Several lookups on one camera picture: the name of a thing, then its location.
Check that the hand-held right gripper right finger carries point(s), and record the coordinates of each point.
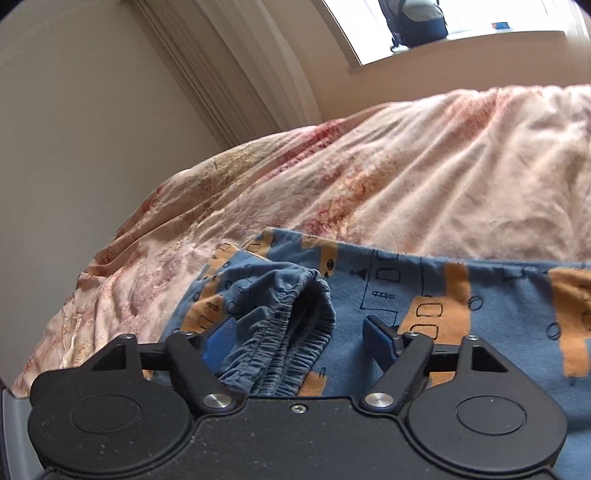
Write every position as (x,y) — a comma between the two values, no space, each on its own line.
(379,339)

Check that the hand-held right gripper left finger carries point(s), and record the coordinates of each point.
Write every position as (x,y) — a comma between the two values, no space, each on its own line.
(217,344)

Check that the blue patterned pants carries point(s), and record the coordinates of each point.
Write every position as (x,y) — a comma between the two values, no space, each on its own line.
(369,286)

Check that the pink floral blanket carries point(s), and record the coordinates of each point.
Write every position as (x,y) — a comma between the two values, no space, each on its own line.
(415,184)

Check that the beige curtain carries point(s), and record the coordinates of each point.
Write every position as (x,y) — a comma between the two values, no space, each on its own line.
(221,69)

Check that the white windowsill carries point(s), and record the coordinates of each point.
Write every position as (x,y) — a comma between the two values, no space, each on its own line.
(461,48)

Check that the dark blue backpack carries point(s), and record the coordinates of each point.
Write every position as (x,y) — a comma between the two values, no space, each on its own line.
(415,23)

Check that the small blue box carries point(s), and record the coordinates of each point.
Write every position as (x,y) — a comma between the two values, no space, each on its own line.
(501,25)

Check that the white framed window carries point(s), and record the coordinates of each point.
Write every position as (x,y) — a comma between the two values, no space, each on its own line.
(485,14)

